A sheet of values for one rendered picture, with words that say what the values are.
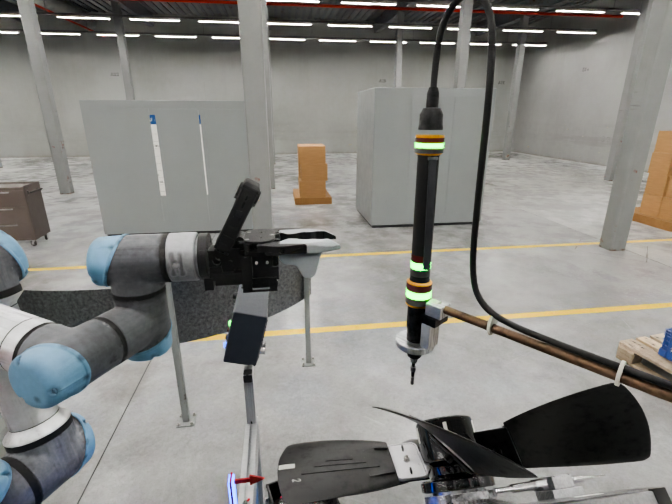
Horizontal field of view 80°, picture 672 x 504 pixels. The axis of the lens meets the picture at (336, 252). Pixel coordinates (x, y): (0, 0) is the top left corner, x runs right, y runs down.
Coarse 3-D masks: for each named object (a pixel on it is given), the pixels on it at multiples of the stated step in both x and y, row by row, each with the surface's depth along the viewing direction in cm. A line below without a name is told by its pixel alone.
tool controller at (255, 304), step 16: (240, 288) 145; (256, 288) 149; (240, 304) 133; (256, 304) 136; (240, 320) 129; (256, 320) 130; (240, 336) 131; (256, 336) 131; (240, 352) 133; (256, 352) 133
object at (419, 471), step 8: (392, 448) 84; (400, 448) 84; (408, 448) 84; (416, 448) 84; (392, 456) 83; (400, 456) 83; (416, 456) 83; (400, 464) 81; (408, 464) 81; (416, 464) 81; (424, 464) 81; (400, 472) 79; (408, 472) 79; (416, 472) 79; (424, 472) 79; (400, 480) 77; (408, 480) 77
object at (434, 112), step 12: (432, 96) 59; (432, 108) 59; (420, 120) 60; (432, 120) 59; (408, 312) 70; (420, 312) 69; (408, 324) 71; (420, 324) 70; (408, 336) 72; (420, 336) 71
